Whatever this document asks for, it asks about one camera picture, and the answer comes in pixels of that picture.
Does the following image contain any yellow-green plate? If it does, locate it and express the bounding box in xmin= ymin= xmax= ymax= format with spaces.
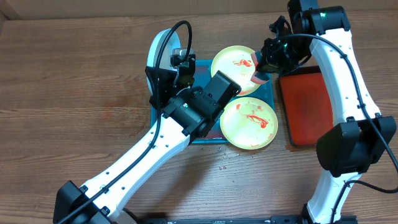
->
xmin=211 ymin=45 xmax=260 ymax=96
xmin=220 ymin=97 xmax=278 ymax=150

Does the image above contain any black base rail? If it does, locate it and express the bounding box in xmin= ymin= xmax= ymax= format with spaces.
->
xmin=124 ymin=212 xmax=358 ymax=224

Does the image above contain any black tray red inside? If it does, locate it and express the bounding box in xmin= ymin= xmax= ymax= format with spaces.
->
xmin=277 ymin=66 xmax=333 ymax=146

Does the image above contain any light blue plate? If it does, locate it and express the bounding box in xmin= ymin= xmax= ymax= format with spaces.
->
xmin=146 ymin=29 xmax=181 ymax=95

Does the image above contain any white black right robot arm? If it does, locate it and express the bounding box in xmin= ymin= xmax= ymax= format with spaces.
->
xmin=251 ymin=0 xmax=396 ymax=223

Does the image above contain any green pink sponge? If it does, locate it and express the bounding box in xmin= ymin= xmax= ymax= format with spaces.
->
xmin=251 ymin=51 xmax=270 ymax=85

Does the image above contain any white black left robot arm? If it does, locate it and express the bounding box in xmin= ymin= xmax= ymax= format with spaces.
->
xmin=53 ymin=72 xmax=241 ymax=223

